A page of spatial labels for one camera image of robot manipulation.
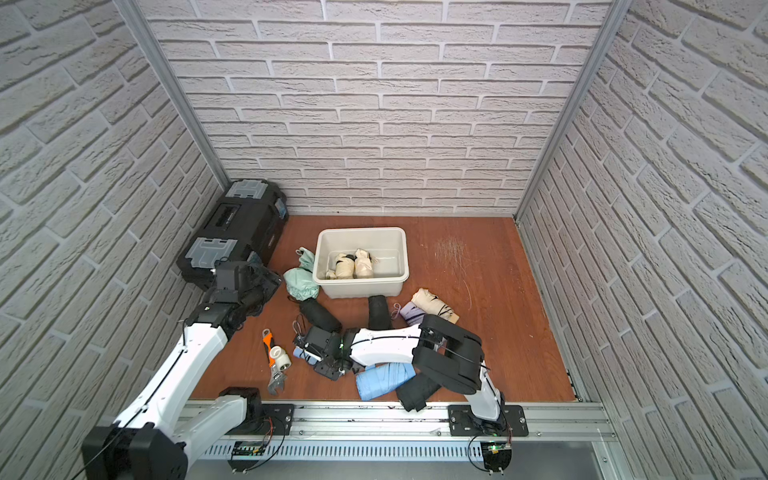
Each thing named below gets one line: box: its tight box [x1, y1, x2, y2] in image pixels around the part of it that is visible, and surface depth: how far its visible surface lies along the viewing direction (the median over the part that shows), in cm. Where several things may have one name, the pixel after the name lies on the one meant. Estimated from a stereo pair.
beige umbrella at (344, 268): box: [325, 253, 357, 280], surface depth 102 cm
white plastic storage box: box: [313, 227, 409, 299], surface depth 99 cm
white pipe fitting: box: [269, 345, 292, 371], surface depth 83 cm
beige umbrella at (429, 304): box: [411, 288, 460, 324], surface depth 94 cm
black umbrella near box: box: [368, 295, 392, 330], surface depth 93 cm
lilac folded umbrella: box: [391, 301, 426, 326], surface depth 92 cm
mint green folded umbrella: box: [283, 247, 319, 301], surface depth 94 cm
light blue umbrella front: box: [356, 362, 417, 401], surface depth 79 cm
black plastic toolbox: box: [176, 178, 289, 291], surface depth 95 cm
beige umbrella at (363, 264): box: [353, 248, 379, 279], surface depth 101 cm
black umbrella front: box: [396, 374, 441, 412], surface depth 77 cm
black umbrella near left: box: [299, 298, 342, 333], surface depth 93 cm
